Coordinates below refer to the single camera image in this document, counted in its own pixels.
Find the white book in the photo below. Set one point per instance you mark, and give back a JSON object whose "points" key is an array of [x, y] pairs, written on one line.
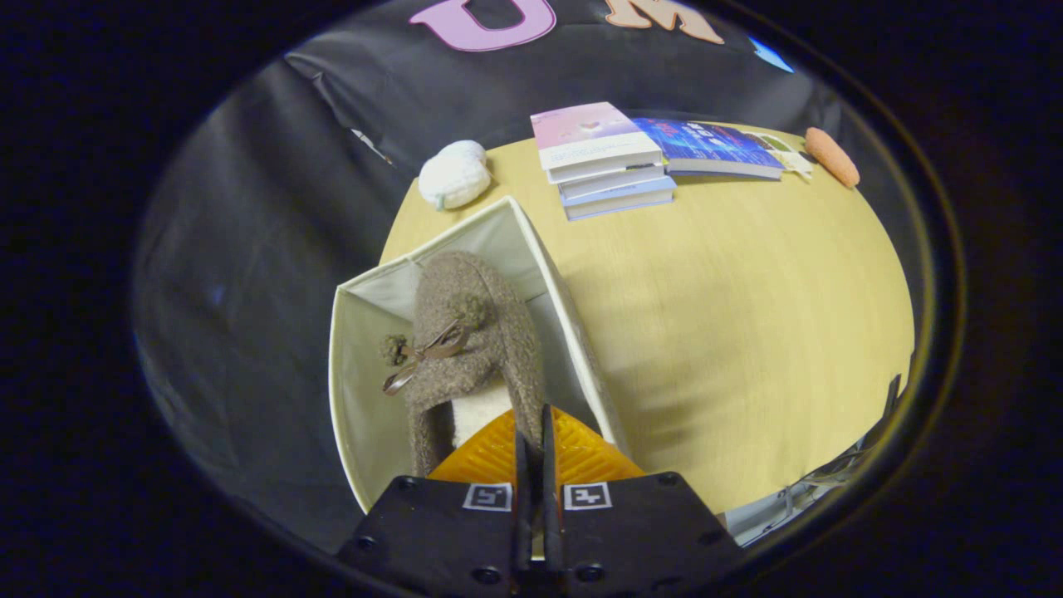
{"points": [[606, 172]]}

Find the pink book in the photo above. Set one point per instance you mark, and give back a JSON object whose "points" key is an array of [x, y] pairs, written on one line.
{"points": [[585, 129]]}

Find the grey fabric storage box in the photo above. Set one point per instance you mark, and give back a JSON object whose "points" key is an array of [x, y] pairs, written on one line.
{"points": [[365, 399]]}

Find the pale blue book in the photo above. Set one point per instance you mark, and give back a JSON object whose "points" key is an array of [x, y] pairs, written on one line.
{"points": [[619, 201], [614, 184]]}

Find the brown fuzzy shoe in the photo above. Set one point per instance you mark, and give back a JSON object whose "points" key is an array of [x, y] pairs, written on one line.
{"points": [[482, 299]]}

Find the dark blue book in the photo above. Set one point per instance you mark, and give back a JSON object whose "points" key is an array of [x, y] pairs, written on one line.
{"points": [[706, 143]]}

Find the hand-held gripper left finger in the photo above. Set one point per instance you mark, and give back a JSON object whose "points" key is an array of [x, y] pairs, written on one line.
{"points": [[440, 540]]}

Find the black backdrop cloth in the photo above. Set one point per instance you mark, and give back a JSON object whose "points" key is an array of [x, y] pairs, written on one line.
{"points": [[291, 208]]}

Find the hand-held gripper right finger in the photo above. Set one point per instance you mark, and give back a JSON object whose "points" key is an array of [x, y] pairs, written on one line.
{"points": [[639, 540]]}

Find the white compartment tray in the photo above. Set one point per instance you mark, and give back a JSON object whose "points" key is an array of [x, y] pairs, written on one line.
{"points": [[793, 158]]}

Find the white plush toy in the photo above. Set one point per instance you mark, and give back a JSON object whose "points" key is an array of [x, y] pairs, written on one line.
{"points": [[453, 174]]}

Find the orange plush toy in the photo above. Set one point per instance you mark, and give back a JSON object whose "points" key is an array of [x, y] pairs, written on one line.
{"points": [[832, 156]]}

